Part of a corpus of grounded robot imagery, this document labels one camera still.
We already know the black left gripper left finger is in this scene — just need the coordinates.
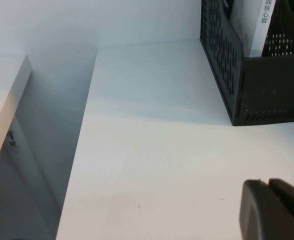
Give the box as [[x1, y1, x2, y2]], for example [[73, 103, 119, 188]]
[[238, 178, 294, 240]]

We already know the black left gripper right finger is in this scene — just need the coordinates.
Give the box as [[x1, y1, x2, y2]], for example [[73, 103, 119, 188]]
[[268, 177, 294, 217]]

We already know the black plastic book stand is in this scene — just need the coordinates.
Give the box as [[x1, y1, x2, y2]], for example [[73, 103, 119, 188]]
[[199, 0, 294, 127]]

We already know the white orange ROS book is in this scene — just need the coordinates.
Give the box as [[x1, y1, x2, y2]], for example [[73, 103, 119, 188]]
[[230, 0, 279, 59]]

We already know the grey white side cabinet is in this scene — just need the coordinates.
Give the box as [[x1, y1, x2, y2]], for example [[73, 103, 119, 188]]
[[0, 54, 63, 240]]

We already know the small grey cabinet latch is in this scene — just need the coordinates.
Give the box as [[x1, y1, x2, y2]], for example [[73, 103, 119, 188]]
[[6, 129, 21, 154]]

